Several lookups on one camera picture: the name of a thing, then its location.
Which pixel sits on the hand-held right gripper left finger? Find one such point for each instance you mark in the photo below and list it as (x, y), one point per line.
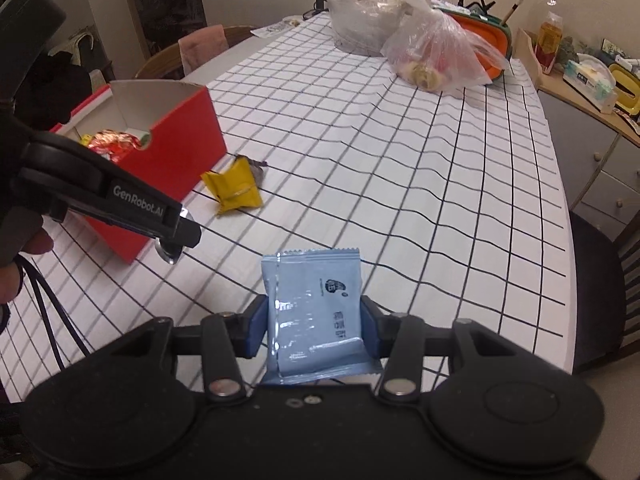
(257, 325)

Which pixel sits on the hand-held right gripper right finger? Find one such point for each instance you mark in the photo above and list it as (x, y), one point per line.
(370, 327)

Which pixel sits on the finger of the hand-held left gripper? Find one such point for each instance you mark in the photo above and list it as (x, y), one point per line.
(185, 234)

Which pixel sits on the red snack bag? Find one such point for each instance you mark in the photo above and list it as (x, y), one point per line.
(112, 142)

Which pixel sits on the light blue snack packet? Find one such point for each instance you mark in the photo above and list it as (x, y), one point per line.
(310, 300)

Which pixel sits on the red cardboard box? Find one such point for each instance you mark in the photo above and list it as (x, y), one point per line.
(185, 135)

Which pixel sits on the clear plastic bag of snacks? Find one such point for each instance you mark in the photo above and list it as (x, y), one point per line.
(440, 50)

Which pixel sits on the person's left hand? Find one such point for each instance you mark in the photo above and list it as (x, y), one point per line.
(20, 240)

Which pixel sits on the gold yellow snack packet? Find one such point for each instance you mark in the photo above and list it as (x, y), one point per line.
(235, 185)

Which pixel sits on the black cloth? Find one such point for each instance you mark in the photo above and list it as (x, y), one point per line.
(60, 90)

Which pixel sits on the round-back wooden chair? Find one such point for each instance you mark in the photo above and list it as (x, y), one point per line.
(160, 62)

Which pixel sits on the white checked tablecloth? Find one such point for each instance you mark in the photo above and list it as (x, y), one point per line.
(400, 160)

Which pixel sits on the pink cloth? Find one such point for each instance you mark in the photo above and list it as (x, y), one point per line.
(202, 45)

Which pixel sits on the small white paper packet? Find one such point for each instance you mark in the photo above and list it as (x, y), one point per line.
(275, 27)

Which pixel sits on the wooden slat-back chair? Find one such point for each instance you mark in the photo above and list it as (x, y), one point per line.
(595, 270)

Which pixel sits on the grey drawer cabinet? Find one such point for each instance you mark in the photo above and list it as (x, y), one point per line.
(590, 160)

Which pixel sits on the clear plastic bag with bowl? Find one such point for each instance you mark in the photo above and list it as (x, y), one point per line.
(360, 15)

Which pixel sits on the orange collapsible basin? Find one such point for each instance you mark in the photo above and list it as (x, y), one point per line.
(487, 27)

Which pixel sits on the tissue box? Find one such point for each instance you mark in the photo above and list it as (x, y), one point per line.
(590, 80)

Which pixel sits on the yellow liquid bottle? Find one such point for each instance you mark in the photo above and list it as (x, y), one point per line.
(549, 35)

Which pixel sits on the yellow plastic holder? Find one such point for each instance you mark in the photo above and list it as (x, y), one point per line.
(625, 87)

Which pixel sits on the dark framed wall hanging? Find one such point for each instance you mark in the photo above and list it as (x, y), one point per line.
(165, 0)

